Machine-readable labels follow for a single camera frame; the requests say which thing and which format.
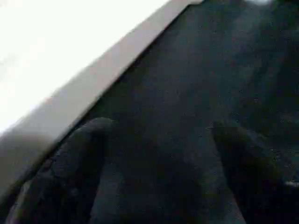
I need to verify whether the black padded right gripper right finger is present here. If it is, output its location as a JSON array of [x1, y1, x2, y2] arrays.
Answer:
[[209, 125, 299, 224]]

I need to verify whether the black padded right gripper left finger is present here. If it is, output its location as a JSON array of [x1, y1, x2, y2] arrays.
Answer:
[[4, 117, 113, 224]]

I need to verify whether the white plastic table top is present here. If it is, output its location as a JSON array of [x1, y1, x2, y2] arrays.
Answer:
[[0, 0, 202, 195]]

